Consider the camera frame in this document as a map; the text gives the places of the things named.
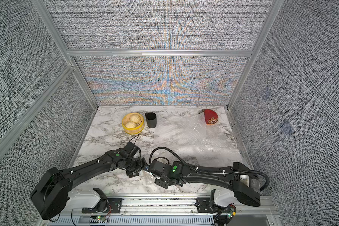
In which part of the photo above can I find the bubble wrap around orange plate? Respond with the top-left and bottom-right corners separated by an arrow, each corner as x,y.
166,114 -> 231,154

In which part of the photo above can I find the right base circuit board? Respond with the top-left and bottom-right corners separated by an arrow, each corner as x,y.
227,211 -> 236,221

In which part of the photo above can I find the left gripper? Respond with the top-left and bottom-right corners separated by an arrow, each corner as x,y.
124,156 -> 148,178

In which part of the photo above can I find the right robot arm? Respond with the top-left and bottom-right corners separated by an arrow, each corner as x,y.
146,160 -> 270,207

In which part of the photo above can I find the bubble dark red plate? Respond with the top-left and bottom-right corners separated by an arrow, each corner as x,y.
166,133 -> 248,167

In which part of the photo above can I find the yellow bamboo steamer basket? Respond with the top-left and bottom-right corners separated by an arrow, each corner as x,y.
121,113 -> 145,135

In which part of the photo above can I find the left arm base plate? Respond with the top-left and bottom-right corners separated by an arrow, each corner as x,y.
82,198 -> 122,214

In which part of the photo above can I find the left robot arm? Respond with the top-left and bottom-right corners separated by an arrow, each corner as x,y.
30,149 -> 147,220

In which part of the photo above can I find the base circuit board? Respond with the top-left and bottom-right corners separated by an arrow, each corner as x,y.
97,216 -> 109,222
227,211 -> 236,221

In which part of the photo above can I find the upper steamed bun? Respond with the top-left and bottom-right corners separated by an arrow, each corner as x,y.
130,114 -> 141,123

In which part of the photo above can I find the left base circuit board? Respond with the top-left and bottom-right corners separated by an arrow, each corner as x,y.
97,216 -> 109,222

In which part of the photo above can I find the black cup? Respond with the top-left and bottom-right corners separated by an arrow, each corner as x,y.
145,112 -> 157,129

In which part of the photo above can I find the lower steamed bun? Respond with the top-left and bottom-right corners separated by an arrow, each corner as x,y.
125,121 -> 137,129

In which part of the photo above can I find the aluminium front rail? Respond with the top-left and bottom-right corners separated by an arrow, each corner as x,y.
40,194 -> 275,218

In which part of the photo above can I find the red floral plate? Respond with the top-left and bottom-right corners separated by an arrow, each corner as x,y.
198,108 -> 219,125

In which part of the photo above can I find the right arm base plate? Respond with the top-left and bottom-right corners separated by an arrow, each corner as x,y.
195,198 -> 218,214

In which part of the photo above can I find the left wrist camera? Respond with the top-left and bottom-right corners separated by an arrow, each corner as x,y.
123,141 -> 141,158

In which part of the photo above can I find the right corrugated cable conduit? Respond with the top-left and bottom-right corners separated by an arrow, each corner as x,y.
149,146 -> 270,192

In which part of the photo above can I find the steamed bun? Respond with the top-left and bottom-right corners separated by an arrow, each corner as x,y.
125,121 -> 137,129
130,114 -> 141,123

